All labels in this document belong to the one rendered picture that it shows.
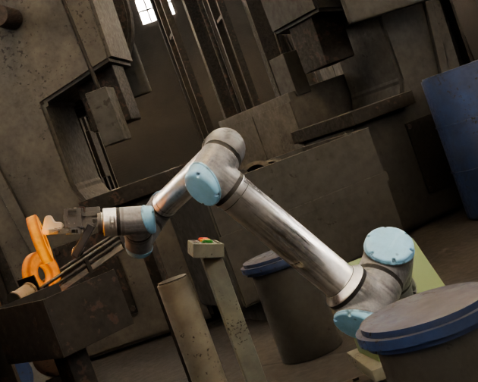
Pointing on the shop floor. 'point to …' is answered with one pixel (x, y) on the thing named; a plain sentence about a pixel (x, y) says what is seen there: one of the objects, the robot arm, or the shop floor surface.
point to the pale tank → (217, 57)
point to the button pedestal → (228, 308)
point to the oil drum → (466, 129)
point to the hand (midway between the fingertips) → (38, 233)
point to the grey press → (376, 86)
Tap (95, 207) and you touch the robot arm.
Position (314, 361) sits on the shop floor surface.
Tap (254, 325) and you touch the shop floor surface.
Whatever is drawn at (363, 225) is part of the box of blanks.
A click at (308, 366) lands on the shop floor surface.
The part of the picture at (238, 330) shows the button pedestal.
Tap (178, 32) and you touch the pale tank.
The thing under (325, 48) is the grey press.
